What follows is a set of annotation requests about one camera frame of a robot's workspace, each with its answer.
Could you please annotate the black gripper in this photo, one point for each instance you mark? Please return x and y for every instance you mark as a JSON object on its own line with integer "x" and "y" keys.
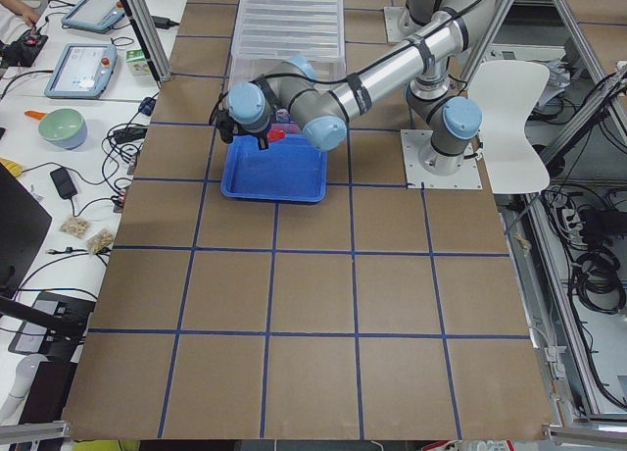
{"x": 260, "y": 135}

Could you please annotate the red block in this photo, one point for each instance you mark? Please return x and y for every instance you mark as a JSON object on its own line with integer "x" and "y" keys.
{"x": 275, "y": 134}

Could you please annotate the clear plastic box lid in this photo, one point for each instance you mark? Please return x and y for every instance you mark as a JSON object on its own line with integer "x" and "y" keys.
{"x": 279, "y": 29}

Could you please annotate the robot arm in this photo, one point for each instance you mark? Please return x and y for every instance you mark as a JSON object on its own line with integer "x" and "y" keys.
{"x": 419, "y": 62}

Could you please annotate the blue plastic tray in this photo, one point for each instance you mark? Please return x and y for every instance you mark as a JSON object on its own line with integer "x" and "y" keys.
{"x": 289, "y": 170}

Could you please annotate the green white carton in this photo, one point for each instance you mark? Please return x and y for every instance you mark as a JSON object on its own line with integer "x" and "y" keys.
{"x": 136, "y": 62}

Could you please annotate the teach pendant tablet near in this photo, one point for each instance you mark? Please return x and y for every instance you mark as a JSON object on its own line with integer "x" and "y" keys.
{"x": 83, "y": 71}

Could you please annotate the teach pendant tablet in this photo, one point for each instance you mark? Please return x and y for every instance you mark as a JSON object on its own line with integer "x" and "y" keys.
{"x": 83, "y": 71}
{"x": 97, "y": 16}

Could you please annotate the green bowl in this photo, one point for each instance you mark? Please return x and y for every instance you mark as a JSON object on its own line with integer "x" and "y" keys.
{"x": 65, "y": 128}

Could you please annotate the black power adapter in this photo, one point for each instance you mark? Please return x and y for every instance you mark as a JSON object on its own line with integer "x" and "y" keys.
{"x": 63, "y": 183}

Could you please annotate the teach pendant tablet far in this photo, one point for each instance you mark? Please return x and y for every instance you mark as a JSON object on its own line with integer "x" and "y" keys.
{"x": 97, "y": 16}

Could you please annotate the white chair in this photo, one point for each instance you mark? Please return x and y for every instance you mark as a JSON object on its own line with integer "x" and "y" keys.
{"x": 506, "y": 92}

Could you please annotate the aluminium frame post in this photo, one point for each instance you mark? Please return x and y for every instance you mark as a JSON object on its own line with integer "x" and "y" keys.
{"x": 143, "y": 25}

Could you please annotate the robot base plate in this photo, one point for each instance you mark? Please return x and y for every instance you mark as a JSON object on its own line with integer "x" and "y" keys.
{"x": 425, "y": 168}
{"x": 398, "y": 24}

